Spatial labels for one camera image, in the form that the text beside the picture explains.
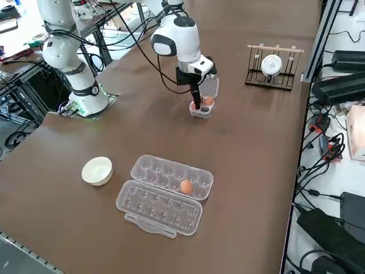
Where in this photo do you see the aluminium frame profile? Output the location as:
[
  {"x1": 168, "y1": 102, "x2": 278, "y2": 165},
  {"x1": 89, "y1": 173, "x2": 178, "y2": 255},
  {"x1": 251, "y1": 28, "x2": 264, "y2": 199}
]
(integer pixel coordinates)
[{"x1": 0, "y1": 231, "x2": 65, "y2": 274}]

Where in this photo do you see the grey power brick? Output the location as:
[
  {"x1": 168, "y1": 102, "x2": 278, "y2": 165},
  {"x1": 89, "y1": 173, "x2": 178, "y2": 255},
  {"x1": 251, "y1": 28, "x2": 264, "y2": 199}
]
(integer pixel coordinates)
[{"x1": 311, "y1": 71, "x2": 365, "y2": 106}]

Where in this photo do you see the clear four-slot egg tray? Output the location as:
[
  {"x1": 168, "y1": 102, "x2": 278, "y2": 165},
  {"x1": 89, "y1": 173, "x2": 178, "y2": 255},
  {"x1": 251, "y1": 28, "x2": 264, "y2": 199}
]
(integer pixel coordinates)
[{"x1": 189, "y1": 76, "x2": 220, "y2": 119}]

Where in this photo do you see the flat black box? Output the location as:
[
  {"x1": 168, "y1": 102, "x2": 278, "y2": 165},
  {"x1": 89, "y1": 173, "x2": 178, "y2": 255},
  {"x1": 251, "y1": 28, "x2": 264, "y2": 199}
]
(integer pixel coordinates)
[{"x1": 339, "y1": 191, "x2": 365, "y2": 243}]

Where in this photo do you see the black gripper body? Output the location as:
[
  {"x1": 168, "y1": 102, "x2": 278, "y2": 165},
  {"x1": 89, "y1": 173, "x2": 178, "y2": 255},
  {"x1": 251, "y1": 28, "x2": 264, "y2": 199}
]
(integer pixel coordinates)
[{"x1": 175, "y1": 67, "x2": 206, "y2": 87}]

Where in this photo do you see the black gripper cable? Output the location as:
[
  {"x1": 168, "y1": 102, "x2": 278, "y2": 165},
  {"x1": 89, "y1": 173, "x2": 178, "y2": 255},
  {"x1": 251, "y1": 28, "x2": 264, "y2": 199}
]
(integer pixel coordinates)
[{"x1": 113, "y1": 0, "x2": 197, "y2": 102}]

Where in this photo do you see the clear twelve-slot egg tray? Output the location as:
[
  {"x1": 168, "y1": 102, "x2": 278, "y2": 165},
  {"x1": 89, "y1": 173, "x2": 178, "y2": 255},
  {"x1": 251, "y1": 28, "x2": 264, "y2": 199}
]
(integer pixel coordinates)
[{"x1": 116, "y1": 154, "x2": 214, "y2": 238}]

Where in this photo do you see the white round bowl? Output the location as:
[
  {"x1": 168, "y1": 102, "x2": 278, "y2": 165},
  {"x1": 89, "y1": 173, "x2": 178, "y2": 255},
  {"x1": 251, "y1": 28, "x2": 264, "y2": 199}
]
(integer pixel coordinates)
[{"x1": 81, "y1": 156, "x2": 113, "y2": 187}]

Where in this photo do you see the wooden rod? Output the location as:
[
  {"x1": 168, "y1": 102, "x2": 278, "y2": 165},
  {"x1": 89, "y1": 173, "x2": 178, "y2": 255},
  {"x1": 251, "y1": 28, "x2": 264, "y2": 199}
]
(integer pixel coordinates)
[{"x1": 246, "y1": 45, "x2": 305, "y2": 54}]

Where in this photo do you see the black power supply box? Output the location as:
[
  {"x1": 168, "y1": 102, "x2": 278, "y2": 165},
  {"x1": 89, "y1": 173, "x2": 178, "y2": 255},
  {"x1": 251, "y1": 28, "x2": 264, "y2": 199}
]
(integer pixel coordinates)
[{"x1": 332, "y1": 50, "x2": 365, "y2": 74}]

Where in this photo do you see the red black connector block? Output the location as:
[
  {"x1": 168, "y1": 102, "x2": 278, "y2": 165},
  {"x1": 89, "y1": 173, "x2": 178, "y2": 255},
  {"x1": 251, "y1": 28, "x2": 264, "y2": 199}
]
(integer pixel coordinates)
[{"x1": 321, "y1": 134, "x2": 346, "y2": 163}]

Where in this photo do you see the black wire cup rack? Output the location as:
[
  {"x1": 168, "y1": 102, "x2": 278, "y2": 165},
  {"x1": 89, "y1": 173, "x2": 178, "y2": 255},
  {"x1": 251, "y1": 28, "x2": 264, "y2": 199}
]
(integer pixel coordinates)
[{"x1": 244, "y1": 47, "x2": 300, "y2": 92}]

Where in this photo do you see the aluminium camera post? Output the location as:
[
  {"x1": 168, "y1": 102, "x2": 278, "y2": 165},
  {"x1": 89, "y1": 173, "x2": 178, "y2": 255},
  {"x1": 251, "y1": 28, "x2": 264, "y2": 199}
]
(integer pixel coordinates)
[{"x1": 302, "y1": 0, "x2": 343, "y2": 83}]

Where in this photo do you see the pale pink cardboard box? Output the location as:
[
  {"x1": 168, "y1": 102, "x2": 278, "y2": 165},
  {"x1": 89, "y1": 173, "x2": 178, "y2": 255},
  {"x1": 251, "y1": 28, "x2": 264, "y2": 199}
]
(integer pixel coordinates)
[{"x1": 346, "y1": 105, "x2": 365, "y2": 162}]

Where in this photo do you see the orange black plug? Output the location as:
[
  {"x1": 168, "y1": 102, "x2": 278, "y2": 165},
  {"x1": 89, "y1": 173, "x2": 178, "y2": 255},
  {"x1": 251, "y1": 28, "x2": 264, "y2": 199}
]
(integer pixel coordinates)
[{"x1": 310, "y1": 114, "x2": 331, "y2": 134}]

